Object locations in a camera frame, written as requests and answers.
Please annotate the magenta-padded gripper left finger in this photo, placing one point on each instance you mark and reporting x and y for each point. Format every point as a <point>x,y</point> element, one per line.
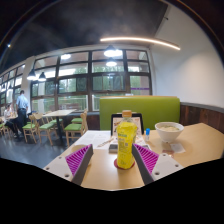
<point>78,160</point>

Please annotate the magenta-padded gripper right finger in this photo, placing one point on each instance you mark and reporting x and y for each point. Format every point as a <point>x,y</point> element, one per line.
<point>148,159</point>

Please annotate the yellow drink bottle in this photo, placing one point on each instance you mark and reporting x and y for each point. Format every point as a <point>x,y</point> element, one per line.
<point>126,143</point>

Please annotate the small blue-capped bottle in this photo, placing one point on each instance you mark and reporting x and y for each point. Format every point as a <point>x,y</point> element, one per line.
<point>147,135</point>

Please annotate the white paper sheet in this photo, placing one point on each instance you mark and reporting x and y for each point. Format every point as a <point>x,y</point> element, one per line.
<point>93,137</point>

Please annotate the wooden chairs with green seats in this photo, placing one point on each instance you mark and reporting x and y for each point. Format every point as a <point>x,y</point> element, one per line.
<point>73,127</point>

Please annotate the white bowl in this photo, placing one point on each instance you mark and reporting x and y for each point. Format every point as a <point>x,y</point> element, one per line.
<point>169,131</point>

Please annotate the small dark grey box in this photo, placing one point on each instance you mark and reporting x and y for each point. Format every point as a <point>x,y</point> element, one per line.
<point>112,148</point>

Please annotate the wooden dining table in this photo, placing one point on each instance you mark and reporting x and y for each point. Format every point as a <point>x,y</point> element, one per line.
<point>60,112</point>

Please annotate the green upholstered bench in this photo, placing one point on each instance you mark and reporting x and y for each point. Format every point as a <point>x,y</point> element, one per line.
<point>150,108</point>

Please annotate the person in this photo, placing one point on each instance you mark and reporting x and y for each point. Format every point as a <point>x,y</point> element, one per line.
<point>8,116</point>
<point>22,105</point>

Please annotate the long curved ceiling light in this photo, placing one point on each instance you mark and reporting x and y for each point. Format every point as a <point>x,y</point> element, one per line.
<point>140,40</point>

